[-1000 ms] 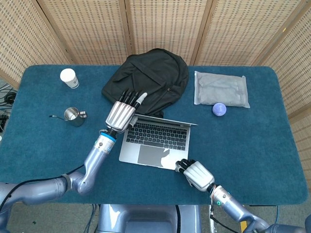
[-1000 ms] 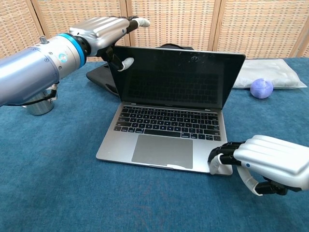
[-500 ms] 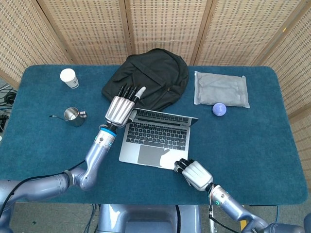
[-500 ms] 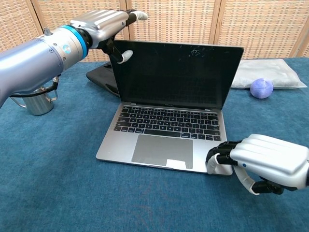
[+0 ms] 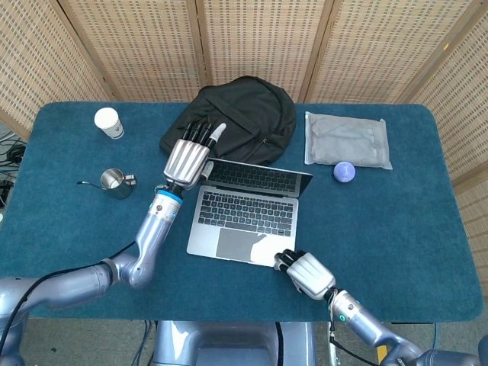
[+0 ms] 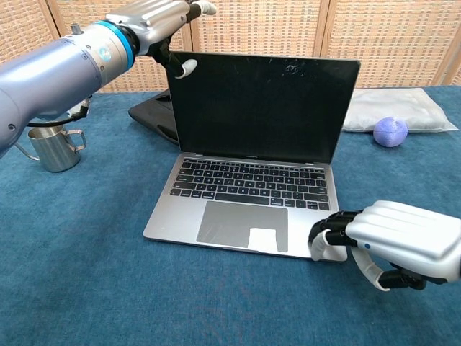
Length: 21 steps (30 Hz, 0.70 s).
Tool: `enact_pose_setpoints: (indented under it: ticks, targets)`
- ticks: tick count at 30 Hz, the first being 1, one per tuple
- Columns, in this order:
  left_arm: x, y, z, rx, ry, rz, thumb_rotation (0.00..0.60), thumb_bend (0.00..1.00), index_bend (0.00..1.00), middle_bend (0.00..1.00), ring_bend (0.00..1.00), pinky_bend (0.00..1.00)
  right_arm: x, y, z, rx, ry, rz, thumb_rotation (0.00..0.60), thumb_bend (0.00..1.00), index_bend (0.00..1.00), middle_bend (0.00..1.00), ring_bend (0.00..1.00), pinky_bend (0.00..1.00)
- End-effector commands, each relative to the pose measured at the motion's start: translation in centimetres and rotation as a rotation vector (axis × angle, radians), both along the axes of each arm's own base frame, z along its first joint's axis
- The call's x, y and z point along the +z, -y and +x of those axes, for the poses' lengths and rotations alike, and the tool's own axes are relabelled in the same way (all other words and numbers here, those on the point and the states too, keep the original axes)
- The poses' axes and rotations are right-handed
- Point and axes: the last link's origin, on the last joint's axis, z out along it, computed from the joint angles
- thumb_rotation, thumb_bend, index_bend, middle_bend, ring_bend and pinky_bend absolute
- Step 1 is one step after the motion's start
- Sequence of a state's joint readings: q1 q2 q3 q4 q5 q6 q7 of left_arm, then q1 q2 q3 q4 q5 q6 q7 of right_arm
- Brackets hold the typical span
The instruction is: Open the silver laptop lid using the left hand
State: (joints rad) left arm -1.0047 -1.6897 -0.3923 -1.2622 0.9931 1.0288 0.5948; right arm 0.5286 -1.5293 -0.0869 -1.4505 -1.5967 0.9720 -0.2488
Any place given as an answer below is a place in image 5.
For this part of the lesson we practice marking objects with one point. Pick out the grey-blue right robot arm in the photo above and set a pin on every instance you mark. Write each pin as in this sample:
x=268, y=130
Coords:
x=366, y=322

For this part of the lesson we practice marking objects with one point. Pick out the white paper cup blue logo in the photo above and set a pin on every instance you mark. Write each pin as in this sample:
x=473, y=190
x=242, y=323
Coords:
x=108, y=122

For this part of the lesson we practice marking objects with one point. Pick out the grey cloth in plastic bag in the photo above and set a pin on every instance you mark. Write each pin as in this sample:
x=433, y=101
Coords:
x=343, y=141

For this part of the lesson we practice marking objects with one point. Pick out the grey-blue robot torso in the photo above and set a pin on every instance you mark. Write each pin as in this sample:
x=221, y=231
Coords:
x=236, y=343

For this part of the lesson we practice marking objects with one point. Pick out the steel gooseneck pitcher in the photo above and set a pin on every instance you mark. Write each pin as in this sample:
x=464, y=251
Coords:
x=114, y=185

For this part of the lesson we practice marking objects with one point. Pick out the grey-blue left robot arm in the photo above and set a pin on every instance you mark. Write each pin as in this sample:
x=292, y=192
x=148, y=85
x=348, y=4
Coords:
x=148, y=244

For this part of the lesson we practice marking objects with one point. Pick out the blue carpeted table surface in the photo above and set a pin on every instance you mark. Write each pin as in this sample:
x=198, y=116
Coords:
x=381, y=236

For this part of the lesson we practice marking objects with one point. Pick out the silver laptop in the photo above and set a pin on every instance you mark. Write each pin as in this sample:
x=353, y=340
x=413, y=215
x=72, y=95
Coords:
x=244, y=213

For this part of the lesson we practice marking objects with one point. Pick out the black backpack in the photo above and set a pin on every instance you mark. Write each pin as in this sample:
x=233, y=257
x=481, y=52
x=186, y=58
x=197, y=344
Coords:
x=251, y=114

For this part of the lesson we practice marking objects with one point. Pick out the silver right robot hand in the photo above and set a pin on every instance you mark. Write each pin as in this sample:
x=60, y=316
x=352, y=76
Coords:
x=310, y=276

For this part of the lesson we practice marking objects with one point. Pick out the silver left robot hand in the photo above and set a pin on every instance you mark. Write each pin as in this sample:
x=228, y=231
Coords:
x=187, y=164

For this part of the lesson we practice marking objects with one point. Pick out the purple ball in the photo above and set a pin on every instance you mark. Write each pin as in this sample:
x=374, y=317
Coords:
x=344, y=171

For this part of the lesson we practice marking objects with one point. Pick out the woven wooden folding screen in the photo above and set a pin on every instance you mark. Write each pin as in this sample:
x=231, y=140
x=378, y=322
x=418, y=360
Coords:
x=267, y=38

